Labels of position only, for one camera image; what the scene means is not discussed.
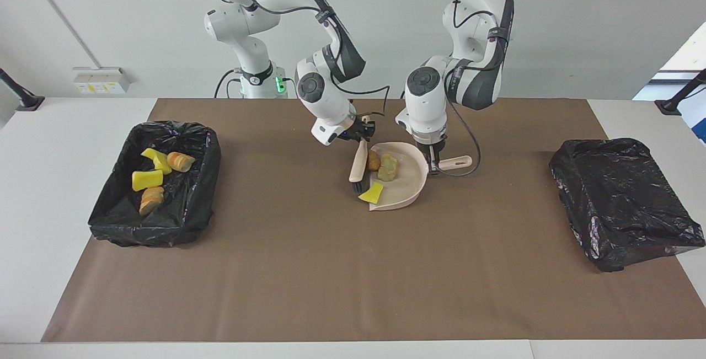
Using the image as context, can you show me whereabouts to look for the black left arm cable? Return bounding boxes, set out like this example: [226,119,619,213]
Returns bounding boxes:
[438,0,482,178]

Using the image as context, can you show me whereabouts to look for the white wall socket box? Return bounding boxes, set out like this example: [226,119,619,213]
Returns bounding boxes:
[73,67,132,95]

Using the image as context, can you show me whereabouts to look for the pink plastic dustpan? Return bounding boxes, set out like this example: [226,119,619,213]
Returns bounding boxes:
[368,142,473,212]

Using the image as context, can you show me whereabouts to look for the yellow notched sponge piece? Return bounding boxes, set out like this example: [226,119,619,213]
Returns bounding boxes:
[141,148,173,175]

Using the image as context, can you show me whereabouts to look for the black right base cable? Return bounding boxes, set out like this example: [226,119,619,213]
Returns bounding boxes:
[213,68,244,99]

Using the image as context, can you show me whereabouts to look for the open bin with black bag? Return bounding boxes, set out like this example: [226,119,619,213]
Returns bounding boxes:
[88,121,222,248]

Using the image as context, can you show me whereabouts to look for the beige hand brush black bristles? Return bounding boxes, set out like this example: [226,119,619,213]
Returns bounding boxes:
[348,140,371,194]

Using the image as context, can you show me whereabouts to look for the bin wrapped in black bag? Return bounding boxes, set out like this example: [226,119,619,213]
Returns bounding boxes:
[549,138,706,272]

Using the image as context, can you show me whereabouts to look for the black stand with foot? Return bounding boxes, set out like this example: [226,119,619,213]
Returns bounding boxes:
[0,68,46,111]
[655,69,706,116]

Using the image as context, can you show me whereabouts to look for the brown paper table mat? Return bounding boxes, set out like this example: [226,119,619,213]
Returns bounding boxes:
[41,98,706,343]

